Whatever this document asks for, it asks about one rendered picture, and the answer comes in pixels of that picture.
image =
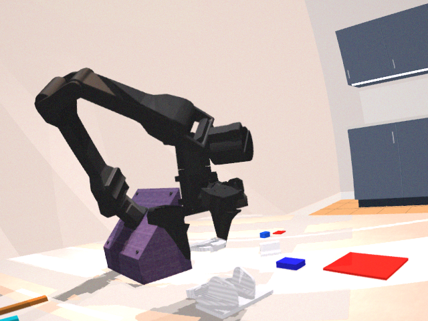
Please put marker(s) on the small blue block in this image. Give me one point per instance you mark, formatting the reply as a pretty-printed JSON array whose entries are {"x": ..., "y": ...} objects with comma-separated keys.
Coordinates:
[{"x": 264, "y": 234}]

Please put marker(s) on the blue flat block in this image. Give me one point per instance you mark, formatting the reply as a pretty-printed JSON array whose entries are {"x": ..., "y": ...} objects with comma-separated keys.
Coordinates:
[{"x": 290, "y": 263}]

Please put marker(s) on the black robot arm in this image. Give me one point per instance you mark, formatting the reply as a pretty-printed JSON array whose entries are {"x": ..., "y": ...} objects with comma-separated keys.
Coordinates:
[{"x": 166, "y": 118}]

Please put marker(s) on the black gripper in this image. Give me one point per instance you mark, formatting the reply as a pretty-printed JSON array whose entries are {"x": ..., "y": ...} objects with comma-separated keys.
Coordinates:
[{"x": 171, "y": 217}]

